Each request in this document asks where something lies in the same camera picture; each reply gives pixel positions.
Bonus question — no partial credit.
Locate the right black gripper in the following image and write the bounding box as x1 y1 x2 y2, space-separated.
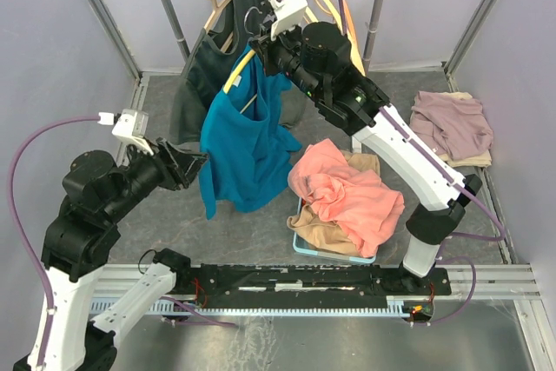
252 15 326 103

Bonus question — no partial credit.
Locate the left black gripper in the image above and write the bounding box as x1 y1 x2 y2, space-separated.
106 132 213 220

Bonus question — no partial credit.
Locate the yellow plastic hanger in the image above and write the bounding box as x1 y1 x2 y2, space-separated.
222 6 262 95

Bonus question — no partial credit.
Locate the teal blue t shirt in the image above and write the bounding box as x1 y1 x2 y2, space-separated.
199 63 301 220

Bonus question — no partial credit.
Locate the orange plastic hanger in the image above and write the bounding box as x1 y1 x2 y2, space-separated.
345 0 365 75

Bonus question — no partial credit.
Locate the beige t shirt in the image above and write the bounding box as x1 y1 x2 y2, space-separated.
287 150 380 256

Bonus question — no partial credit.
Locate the pink t shirt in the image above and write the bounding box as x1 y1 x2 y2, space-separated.
288 139 405 257

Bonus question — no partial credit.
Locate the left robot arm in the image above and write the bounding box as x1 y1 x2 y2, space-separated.
13 138 208 370

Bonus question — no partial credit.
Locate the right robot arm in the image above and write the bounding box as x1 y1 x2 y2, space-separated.
248 22 482 294

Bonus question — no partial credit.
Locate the dark grey t shirt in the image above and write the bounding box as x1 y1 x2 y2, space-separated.
169 0 308 144

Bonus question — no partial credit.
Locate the lilac t shirt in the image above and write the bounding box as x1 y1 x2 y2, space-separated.
409 91 493 166

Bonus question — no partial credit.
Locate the cream folded t shirt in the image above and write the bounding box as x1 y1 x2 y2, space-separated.
439 92 492 168

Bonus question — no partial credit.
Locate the light blue plastic basket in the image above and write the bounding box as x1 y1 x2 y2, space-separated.
290 198 376 265

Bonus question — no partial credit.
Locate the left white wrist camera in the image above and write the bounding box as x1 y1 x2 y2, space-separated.
98 109 154 156

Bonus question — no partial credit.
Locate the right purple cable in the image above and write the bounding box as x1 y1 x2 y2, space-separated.
275 0 507 327

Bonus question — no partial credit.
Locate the purple cable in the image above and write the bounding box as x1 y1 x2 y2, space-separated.
275 0 507 327
8 115 238 368

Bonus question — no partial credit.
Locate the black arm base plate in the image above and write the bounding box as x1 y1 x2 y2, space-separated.
142 262 453 309

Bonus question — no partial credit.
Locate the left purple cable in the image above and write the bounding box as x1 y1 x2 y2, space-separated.
8 115 238 368

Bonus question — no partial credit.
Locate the light blue cable duct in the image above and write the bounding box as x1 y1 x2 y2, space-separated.
89 296 412 315

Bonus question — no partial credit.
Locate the aluminium frame rail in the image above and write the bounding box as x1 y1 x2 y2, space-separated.
94 264 540 301

